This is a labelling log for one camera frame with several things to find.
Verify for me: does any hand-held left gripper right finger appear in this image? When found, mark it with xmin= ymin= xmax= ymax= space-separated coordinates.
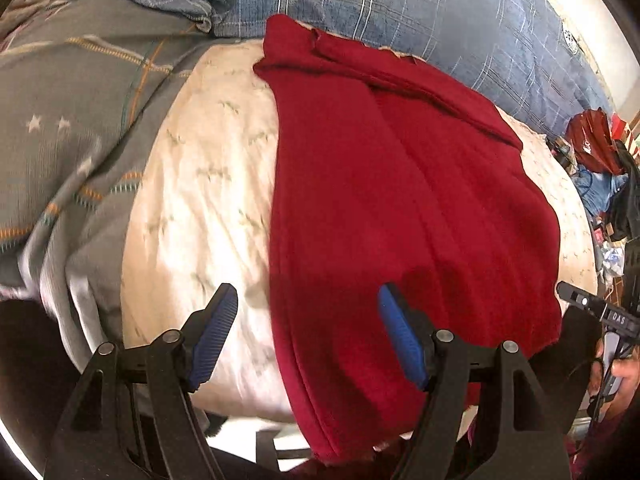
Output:
xmin=377 ymin=282 xmax=573 ymax=480

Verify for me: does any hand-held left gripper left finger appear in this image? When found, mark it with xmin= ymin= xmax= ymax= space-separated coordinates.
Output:
xmin=44 ymin=282 xmax=240 ymax=480

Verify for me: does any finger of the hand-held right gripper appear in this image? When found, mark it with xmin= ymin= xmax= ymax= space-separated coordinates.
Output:
xmin=556 ymin=281 xmax=608 ymax=322

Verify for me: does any red knit garment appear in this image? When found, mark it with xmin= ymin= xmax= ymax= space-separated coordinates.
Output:
xmin=252 ymin=14 xmax=562 ymax=466

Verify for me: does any person's right hand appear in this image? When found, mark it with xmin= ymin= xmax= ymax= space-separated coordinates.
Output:
xmin=589 ymin=340 xmax=640 ymax=411

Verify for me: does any black bag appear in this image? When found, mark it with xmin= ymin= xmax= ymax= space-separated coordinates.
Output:
xmin=610 ymin=140 xmax=640 ymax=241

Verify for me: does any blue crumpled cloth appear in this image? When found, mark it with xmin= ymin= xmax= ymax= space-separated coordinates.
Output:
xmin=572 ymin=167 xmax=623 ymax=218

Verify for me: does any white leaf-print sheet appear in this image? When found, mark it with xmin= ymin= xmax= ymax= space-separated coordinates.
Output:
xmin=120 ymin=40 xmax=601 ymax=423

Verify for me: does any red bag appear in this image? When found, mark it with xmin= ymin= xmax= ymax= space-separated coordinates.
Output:
xmin=566 ymin=108 xmax=626 ymax=176

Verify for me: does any grey star-print blanket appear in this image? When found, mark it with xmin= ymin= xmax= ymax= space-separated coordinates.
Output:
xmin=0 ymin=0 xmax=266 ymax=376

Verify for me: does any blue plaid blanket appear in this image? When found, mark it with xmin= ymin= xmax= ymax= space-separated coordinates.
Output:
xmin=112 ymin=0 xmax=616 ymax=141

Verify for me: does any light grey crumpled cloth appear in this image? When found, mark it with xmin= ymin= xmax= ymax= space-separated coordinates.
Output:
xmin=0 ymin=0 xmax=121 ymax=31

